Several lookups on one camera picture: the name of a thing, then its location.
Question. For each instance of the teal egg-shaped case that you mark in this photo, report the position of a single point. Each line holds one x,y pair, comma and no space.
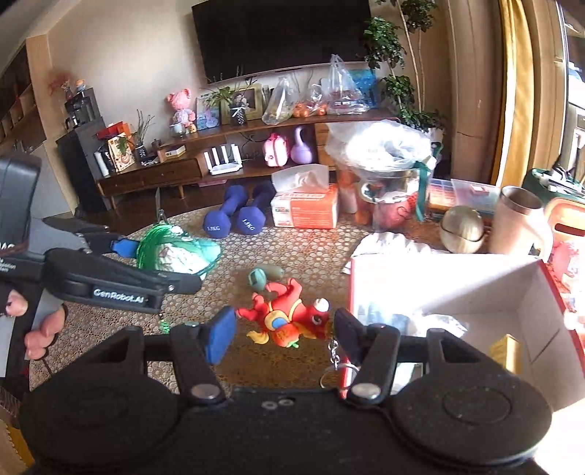
258,277

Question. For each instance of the red dragon toy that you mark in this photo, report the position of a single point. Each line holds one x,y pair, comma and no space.
292,315

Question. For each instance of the photo frame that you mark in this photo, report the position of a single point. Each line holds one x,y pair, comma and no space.
253,103

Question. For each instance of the small cream box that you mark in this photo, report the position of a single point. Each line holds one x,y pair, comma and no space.
171,153

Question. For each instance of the black coffee machine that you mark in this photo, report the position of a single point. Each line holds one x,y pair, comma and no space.
82,107

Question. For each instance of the black television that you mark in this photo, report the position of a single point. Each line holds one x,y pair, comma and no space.
279,36

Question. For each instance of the orange tissue box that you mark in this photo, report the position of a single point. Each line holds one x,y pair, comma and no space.
306,210

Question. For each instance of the purple dumbbell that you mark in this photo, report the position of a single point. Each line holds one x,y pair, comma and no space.
253,217
219,221

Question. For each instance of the clear bag with yellow contents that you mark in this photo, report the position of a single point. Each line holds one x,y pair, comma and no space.
276,105

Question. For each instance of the pink bear toy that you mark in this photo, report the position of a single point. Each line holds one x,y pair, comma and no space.
182,112

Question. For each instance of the green houseplant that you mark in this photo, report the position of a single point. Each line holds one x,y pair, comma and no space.
388,50

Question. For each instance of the pink bag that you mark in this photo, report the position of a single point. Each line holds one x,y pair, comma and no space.
276,150

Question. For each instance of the clear fruit container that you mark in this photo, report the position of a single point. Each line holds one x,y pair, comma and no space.
388,201

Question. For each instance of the red cardboard box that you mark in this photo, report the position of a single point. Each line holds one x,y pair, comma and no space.
480,292

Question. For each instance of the clear bag with plastic tray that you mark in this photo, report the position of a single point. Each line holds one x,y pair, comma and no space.
345,91

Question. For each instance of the round cream container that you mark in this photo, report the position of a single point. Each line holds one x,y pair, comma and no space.
461,228

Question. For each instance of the cream cup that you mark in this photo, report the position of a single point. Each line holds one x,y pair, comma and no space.
516,224

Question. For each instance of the white plastic cup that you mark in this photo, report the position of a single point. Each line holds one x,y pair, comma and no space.
348,198

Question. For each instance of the person's left hand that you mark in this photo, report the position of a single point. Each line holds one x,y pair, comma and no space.
43,332

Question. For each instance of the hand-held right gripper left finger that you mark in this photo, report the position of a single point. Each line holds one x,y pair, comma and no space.
221,335

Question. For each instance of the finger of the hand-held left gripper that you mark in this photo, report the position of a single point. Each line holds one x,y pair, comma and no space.
137,287
123,246

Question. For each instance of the green tassel net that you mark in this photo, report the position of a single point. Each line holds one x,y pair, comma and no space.
183,255

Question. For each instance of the wooden TV cabinet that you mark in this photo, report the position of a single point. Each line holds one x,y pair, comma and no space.
173,171

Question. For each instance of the clear storage box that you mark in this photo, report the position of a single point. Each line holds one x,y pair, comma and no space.
461,194

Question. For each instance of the bag of oranges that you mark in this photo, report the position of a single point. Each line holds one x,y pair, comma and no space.
311,107

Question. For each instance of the yellow box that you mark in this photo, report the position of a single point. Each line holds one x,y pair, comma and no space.
505,351

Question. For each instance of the yellow curtain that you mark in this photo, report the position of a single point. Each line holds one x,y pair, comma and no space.
516,91

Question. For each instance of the white crumpled cloth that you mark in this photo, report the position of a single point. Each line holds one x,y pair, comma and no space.
388,244

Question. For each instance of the large clear plastic bag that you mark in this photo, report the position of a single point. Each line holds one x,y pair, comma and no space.
379,144

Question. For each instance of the black side cabinet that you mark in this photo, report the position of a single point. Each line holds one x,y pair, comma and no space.
77,169

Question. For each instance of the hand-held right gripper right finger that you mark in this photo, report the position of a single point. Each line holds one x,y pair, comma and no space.
347,333

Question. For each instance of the small colourful picture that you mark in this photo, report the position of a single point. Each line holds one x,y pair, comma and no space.
208,114

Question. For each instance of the dry twig vase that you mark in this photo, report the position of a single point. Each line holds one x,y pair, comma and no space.
140,148

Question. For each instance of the patterned gift bag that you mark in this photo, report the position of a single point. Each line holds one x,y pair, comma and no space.
121,154

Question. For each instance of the potted grass plant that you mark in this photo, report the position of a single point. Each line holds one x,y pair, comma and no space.
237,115

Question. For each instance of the white router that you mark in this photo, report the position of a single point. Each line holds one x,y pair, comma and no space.
224,160

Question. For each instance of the white plastic packet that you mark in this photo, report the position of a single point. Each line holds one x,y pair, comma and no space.
388,319

